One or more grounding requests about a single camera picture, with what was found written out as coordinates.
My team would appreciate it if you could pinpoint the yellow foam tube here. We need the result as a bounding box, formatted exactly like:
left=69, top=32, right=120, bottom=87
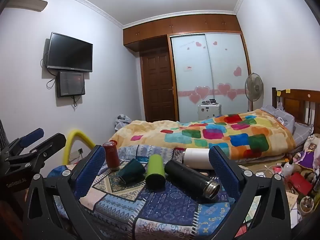
left=62, top=129, right=95, bottom=166

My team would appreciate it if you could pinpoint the black monitor cable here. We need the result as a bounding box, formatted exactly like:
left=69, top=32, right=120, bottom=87
left=71, top=95, right=82, bottom=111

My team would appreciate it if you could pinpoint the standing electric fan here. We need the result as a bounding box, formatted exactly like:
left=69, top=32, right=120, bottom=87
left=244, top=73, right=264, bottom=112

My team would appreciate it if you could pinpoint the purple doll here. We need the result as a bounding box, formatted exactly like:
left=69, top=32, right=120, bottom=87
left=297, top=134, right=320, bottom=171

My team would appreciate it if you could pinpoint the grey printed pillow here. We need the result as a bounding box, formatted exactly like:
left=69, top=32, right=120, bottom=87
left=260, top=104, right=296, bottom=133

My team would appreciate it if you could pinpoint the round bowl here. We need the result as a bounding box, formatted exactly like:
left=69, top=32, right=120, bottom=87
left=300, top=196, right=316, bottom=215

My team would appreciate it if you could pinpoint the small white cabinet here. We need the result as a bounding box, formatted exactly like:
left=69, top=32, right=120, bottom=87
left=197, top=100, right=222, bottom=121

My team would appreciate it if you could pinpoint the white charging cable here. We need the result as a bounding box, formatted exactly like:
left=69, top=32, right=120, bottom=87
left=254, top=164, right=283, bottom=178

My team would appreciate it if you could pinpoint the black thermos flask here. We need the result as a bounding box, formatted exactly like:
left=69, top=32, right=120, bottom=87
left=164, top=159, right=221, bottom=201

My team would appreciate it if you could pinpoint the light green cup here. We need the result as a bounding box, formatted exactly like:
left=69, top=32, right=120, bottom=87
left=145, top=154, right=166, bottom=193

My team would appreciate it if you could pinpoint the colourful patchwork blanket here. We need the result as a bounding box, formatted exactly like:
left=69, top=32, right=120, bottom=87
left=109, top=108, right=297, bottom=161

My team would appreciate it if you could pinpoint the white thermos cup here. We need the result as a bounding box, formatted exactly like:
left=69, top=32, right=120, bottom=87
left=183, top=148, right=213, bottom=170

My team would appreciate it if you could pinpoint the white power strip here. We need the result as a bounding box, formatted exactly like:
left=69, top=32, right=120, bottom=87
left=68, top=148, right=84, bottom=162

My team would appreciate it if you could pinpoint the small black wall monitor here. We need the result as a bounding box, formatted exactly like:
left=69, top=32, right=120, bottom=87
left=56, top=71, right=86, bottom=98

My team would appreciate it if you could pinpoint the pile of clothes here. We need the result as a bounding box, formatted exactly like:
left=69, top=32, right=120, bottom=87
left=114, top=114, right=132, bottom=131

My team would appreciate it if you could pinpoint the dark green cup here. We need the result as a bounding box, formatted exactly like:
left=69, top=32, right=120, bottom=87
left=117, top=158, right=146, bottom=184

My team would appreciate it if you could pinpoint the white air conditioner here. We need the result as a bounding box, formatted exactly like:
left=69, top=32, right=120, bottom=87
left=7, top=0, right=49, bottom=13

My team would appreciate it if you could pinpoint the red box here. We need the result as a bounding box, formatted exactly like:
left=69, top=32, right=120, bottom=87
left=288, top=172, right=313, bottom=196

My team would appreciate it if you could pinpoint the wall-mounted black television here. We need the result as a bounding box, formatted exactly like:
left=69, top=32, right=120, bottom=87
left=47, top=32, right=94, bottom=73

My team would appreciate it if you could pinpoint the wooden bed headboard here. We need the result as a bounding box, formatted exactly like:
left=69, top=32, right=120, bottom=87
left=271, top=87, right=320, bottom=127

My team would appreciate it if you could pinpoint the brown wooden door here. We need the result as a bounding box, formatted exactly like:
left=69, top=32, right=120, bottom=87
left=140, top=48, right=177, bottom=123

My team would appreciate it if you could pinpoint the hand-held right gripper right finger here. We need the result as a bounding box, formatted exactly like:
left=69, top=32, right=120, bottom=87
left=209, top=145, right=292, bottom=240

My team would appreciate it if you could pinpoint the clear spray bottle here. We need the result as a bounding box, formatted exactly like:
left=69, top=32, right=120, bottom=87
left=281, top=159, right=296, bottom=181

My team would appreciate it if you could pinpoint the red cylindrical bottle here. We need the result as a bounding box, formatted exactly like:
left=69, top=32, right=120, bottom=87
left=102, top=140, right=121, bottom=171

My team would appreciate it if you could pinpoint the black television cable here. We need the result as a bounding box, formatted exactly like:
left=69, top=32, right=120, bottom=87
left=41, top=52, right=56, bottom=90

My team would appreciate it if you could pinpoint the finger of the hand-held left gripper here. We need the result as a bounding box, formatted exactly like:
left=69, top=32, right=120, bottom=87
left=4, top=133, right=67, bottom=173
left=0, top=128, right=45, bottom=157

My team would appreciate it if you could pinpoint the wooden wardrobe with glass doors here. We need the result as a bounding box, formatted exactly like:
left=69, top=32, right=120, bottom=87
left=123, top=13, right=252, bottom=123

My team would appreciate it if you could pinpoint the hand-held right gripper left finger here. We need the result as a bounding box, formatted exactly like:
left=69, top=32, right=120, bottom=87
left=24, top=145, right=107, bottom=240

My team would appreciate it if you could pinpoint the blue patterned cloth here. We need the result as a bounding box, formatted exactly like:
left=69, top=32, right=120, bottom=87
left=47, top=144, right=262, bottom=240

